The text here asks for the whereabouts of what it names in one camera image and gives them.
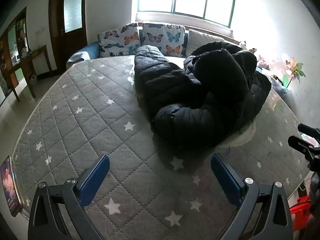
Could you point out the brown wooden door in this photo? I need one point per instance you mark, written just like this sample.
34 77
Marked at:
56 45

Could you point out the white trash bin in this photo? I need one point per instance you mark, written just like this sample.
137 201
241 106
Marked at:
33 78

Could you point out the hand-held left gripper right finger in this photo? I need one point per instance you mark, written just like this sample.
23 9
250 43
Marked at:
225 180

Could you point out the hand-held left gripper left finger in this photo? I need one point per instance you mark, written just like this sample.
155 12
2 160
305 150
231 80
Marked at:
95 177

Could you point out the butterfly print pillow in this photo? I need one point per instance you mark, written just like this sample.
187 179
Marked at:
117 40
162 38

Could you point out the magazine on mattress edge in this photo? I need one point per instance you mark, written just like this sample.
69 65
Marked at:
10 187

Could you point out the grey star quilted mattress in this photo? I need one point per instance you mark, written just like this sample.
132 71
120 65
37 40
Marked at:
87 130

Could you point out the white pillow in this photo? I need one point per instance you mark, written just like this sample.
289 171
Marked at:
200 41

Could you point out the wooden display cabinet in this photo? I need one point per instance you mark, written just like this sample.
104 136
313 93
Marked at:
10 62

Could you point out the wooden side table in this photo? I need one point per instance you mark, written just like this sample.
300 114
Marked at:
37 51

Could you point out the panda plush toy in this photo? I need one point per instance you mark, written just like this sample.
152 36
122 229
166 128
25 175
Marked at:
242 44

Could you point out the black puffer jacket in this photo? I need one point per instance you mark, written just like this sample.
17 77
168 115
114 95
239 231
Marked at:
200 92

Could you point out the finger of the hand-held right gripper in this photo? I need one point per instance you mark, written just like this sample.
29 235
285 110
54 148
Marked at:
305 147
308 129

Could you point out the colourful pinwheel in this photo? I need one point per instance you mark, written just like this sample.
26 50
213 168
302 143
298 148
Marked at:
295 67

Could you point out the pink plush toy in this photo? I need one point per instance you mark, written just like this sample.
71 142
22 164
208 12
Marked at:
262 63

